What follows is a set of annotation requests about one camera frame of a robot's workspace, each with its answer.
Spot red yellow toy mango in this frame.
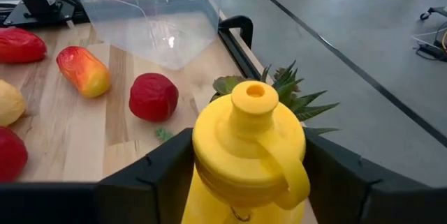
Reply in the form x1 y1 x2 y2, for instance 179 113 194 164
56 45 112 99

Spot elongated red toy pepper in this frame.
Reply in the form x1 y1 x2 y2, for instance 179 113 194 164
0 27 47 64

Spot dark red toy fruit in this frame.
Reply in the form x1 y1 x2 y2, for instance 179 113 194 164
129 73 179 124

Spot clear plastic bin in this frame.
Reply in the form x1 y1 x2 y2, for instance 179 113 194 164
66 0 224 71

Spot black wheeled stand base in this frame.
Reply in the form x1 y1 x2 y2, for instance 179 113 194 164
411 6 447 63

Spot yellow-green toy apple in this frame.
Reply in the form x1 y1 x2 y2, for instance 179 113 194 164
0 79 27 128

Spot black curved handle bracket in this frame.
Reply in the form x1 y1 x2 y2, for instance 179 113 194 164
219 15 254 50

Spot potted succulent plant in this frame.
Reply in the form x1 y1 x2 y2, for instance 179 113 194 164
154 59 340 144

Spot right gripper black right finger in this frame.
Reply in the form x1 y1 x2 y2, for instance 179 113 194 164
302 128 447 224

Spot yellow plastic squeeze bottle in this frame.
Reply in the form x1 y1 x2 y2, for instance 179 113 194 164
180 80 312 224

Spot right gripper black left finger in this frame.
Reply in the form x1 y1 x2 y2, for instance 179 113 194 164
0 128 195 224

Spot bright red toy apple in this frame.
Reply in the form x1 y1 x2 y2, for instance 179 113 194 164
0 126 29 183

